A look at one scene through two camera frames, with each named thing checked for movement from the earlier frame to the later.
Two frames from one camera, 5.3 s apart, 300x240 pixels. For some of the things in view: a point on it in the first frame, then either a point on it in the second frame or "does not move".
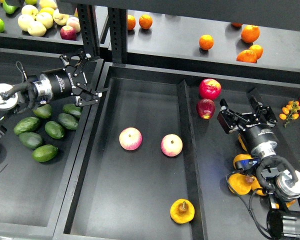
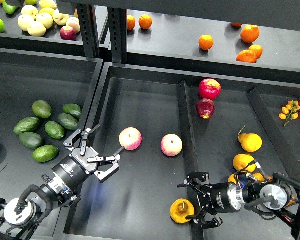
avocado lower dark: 31,140 does not move
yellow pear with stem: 182,211 does not move
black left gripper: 56,84 → 74,169
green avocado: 44,153 does not move
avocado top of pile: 44,111 does not move
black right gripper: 259,140 → 218,198
